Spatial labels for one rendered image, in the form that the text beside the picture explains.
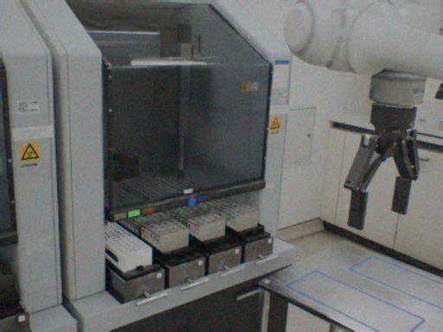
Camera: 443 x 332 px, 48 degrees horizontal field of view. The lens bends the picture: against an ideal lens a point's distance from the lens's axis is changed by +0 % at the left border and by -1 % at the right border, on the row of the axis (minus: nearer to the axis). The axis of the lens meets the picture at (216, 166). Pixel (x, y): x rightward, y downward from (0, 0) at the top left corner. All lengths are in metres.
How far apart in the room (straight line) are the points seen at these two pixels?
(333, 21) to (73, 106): 0.81
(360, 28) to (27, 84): 0.84
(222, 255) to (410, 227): 2.11
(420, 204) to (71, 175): 2.57
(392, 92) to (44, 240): 0.96
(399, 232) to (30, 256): 2.71
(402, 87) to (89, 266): 1.01
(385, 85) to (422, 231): 2.71
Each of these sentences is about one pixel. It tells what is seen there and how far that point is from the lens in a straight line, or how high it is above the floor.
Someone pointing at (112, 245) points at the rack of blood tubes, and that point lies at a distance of 1.57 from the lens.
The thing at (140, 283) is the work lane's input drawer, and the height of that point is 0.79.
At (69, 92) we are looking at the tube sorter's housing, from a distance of 1.34.
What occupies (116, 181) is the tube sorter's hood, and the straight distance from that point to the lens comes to 1.44.
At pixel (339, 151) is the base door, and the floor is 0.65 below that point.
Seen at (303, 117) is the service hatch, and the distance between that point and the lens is 3.59.
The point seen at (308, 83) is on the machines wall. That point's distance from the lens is 3.58.
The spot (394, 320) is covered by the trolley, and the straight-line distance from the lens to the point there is 1.40.
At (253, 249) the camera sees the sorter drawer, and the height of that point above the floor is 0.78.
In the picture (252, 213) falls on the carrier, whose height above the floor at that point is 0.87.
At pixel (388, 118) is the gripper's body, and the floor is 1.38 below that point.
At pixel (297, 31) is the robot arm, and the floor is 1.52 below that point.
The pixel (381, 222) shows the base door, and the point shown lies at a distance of 3.69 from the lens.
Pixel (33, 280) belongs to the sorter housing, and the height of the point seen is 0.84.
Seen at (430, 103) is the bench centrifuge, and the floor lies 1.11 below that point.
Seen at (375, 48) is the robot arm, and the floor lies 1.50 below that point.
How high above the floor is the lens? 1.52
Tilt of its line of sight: 16 degrees down
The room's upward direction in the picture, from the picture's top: 3 degrees clockwise
